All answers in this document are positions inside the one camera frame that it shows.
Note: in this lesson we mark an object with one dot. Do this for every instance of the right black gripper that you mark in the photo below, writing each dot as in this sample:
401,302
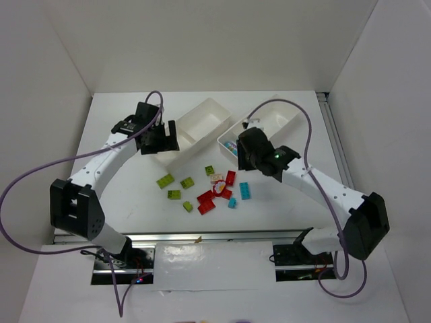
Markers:
244,156

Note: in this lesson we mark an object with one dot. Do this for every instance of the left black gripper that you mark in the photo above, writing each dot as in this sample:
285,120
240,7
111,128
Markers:
161,138

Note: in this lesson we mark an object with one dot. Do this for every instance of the cyan round printed lego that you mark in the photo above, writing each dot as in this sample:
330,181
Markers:
231,146

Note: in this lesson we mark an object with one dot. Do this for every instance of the red lego brick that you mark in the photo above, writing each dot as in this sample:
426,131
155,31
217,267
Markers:
206,206
206,196
226,194
230,178

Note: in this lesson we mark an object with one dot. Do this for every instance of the cyan long lego brick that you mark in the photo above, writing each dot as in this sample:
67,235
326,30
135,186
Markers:
245,192

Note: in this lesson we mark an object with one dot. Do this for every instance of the lime green long lego brick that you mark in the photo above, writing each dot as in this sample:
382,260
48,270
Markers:
165,181

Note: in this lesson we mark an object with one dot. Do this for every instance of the small cyan lego brick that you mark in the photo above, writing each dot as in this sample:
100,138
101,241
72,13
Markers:
232,203

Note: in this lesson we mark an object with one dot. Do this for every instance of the red flower lego piece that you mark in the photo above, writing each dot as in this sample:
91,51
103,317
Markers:
218,188

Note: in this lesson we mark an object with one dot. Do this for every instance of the small lime green lego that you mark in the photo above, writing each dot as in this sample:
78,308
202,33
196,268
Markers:
188,206

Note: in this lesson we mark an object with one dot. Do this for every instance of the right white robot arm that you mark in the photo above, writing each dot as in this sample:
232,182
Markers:
361,221

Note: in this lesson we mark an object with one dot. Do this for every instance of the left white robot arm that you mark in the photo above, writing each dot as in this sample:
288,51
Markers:
75,202

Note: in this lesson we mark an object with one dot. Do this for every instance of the right white divided bin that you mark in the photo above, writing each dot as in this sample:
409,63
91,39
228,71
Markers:
273,119

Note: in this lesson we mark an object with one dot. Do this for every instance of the white divided bin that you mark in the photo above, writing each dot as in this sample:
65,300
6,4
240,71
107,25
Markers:
273,119
195,131

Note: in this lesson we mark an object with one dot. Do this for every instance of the left white divided bin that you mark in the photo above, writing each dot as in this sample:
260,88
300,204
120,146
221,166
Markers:
195,131

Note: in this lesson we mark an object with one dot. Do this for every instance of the beige lego brick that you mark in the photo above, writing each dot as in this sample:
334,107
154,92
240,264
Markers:
215,177

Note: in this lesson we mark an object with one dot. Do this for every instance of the small green printed lego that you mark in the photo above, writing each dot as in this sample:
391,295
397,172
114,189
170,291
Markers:
209,170

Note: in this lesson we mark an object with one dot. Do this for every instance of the white paper sheet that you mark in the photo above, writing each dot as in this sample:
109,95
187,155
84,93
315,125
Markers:
218,266

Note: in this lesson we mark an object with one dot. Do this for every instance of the aluminium side rail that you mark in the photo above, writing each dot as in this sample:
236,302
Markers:
323,100

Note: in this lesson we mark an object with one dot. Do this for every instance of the aluminium front rail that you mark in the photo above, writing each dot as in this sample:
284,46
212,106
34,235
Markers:
215,236

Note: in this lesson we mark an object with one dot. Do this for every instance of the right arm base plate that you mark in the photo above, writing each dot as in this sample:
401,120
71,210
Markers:
290,266

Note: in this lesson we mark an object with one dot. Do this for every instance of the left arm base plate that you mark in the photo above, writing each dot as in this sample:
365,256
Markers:
141,271

